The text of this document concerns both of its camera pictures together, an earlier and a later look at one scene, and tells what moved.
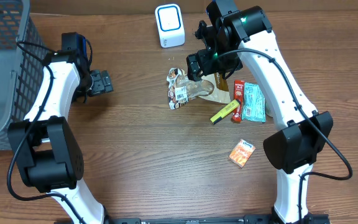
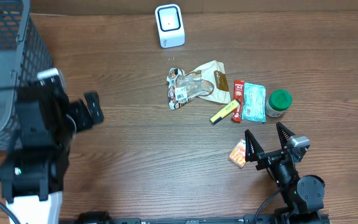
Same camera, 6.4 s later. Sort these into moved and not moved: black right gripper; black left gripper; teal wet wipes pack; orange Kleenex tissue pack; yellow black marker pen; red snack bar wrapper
Moved: black right gripper; black left gripper
Not moved: red snack bar wrapper; teal wet wipes pack; yellow black marker pen; orange Kleenex tissue pack
